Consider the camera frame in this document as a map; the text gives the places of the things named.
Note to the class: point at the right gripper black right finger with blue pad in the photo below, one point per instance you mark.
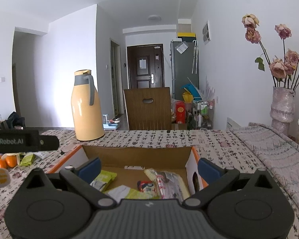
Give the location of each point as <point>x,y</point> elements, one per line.
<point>218,180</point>

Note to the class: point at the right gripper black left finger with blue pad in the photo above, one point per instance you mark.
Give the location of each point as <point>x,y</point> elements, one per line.
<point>78,180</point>

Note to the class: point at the green snack packet in box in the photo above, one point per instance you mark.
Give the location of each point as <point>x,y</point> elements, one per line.
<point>102,181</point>

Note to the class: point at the orange tangerine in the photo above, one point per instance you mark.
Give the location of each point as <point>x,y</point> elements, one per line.
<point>11,161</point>
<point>3,163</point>

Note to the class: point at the green snack packet on table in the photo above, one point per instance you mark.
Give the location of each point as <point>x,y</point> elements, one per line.
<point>27,159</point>

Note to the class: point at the patterned tablecloth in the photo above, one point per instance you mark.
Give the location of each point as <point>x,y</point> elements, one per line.
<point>220,147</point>

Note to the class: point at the orange cardboard snack box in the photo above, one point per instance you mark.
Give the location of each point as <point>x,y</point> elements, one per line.
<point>130,162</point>

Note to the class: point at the clear wrapped biscuit packet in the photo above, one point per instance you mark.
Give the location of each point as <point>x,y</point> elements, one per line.
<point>169,185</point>

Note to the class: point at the folded pink quilted cloth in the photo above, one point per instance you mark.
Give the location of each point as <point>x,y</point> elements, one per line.
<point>277,152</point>

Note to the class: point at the red gift box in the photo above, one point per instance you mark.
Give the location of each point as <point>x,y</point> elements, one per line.
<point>180,112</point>

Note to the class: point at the pink textured vase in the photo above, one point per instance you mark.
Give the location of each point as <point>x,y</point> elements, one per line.
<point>282,109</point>

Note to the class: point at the grey refrigerator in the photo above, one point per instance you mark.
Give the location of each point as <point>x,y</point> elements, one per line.
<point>184,67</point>

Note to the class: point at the dark brown entrance door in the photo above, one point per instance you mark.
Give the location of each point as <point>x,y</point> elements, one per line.
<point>146,66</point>

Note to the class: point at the yellow box on refrigerator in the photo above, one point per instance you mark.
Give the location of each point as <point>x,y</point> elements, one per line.
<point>186,36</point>

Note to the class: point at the yellow thermos jug grey handle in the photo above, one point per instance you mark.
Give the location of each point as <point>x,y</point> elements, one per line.
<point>86,108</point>

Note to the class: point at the wire storage trolley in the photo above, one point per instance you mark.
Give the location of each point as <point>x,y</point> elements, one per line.
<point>203,114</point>

